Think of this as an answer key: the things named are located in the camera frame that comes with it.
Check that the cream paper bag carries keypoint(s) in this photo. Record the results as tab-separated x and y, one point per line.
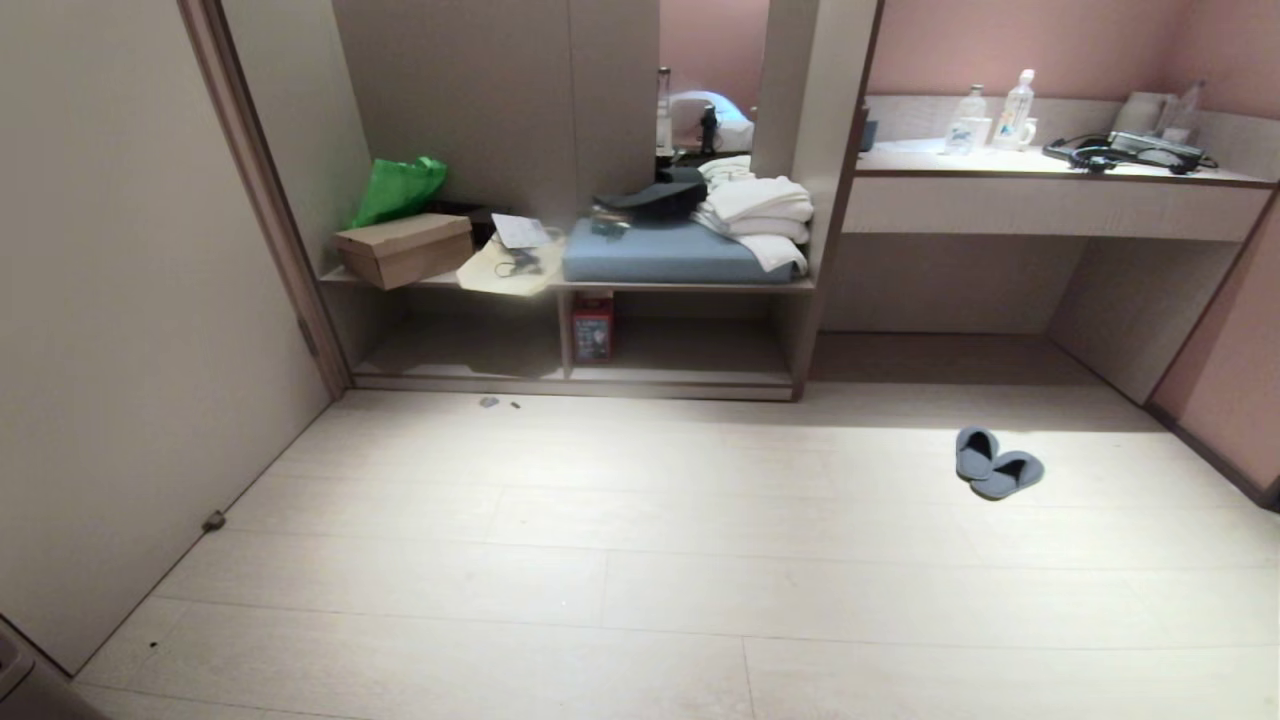
500	272

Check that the brown cardboard shoe box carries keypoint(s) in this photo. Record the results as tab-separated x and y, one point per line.
402	249

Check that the black cap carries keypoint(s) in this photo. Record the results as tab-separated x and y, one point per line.
655	197

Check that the grey slipper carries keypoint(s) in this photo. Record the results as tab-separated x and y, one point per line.
1010	473
974	451

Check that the red fire extinguisher box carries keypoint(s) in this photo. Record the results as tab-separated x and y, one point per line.
593	327

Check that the black tray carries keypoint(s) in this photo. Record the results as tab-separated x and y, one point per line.
1155	147

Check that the clear plastic water bottle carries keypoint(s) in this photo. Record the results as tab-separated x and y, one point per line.
966	124

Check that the white mug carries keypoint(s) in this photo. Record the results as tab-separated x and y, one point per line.
1022	133

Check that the blue seat cushion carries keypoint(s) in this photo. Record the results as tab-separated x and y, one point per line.
660	253

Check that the white paper sheet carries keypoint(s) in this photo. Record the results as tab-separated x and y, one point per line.
520	231

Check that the glass bottle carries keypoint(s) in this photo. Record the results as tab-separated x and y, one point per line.
664	115

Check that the folded white towel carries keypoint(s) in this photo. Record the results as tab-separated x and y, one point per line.
760	199
772	240

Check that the tall clear plastic bottle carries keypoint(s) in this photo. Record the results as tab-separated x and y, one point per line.
1016	108

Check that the green plastic bag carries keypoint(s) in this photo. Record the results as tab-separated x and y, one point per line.
398	189

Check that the wooden desk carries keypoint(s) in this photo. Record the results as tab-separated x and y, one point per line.
1050	205

